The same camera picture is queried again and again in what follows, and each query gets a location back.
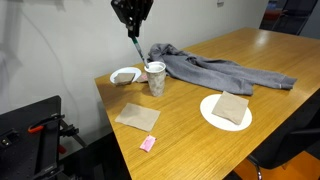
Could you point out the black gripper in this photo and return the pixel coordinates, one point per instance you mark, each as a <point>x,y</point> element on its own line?
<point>131,10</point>

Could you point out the green capped pen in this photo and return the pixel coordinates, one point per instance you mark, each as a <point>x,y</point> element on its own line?
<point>140,51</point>

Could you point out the clear plastic cup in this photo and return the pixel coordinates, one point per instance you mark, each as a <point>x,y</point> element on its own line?
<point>156,83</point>

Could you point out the small white paper plate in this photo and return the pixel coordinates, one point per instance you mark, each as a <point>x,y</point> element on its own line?
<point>128,70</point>

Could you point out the folded brown paper napkin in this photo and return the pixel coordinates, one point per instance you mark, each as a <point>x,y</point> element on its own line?
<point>124,78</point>
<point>230,107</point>

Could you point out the grey hooded sweatshirt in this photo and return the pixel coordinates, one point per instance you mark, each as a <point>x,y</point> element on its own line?
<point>213,71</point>

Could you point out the large white paper plate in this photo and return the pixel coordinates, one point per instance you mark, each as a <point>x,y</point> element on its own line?
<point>213,120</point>

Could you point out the dark background chair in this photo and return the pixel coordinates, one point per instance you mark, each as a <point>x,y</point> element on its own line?
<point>293,16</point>

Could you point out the black perforated robot table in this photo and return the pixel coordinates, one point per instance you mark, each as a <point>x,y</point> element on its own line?
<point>20,156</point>

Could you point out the black office chair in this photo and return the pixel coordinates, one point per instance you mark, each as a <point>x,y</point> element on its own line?
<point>286,143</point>

